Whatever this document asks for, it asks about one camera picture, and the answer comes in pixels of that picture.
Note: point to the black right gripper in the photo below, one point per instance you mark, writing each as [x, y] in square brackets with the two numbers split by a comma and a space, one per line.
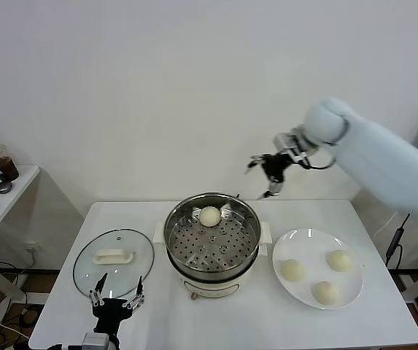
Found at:
[276, 166]

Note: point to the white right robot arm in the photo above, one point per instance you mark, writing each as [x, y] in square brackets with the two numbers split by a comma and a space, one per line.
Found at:
[376, 156]

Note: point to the white round plate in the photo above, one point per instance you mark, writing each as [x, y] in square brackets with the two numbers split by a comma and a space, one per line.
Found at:
[316, 251]

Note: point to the cream electric cooker pot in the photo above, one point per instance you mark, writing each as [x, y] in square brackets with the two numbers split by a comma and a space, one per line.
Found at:
[208, 286]

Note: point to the white wall outlet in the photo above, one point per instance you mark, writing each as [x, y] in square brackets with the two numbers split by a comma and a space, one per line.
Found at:
[31, 248]

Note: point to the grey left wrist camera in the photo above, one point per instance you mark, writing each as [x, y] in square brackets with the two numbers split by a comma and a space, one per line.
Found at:
[95, 342]

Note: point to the white steamed baozi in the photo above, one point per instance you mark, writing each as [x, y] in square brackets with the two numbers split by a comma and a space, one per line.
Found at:
[292, 270]
[339, 260]
[325, 292]
[209, 216]

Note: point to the black cooker power plug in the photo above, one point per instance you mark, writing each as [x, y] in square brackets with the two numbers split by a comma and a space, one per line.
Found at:
[237, 197]

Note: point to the white side table with laptop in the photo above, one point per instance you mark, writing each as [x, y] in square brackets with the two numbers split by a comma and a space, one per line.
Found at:
[372, 226]

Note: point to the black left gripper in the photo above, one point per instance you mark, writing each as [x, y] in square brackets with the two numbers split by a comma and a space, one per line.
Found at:
[110, 313]

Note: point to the perforated steel steamer basket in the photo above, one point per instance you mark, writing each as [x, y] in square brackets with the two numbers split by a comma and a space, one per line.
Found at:
[194, 248]

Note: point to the white side table with cup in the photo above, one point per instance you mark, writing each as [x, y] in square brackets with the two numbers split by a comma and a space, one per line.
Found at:
[15, 197]

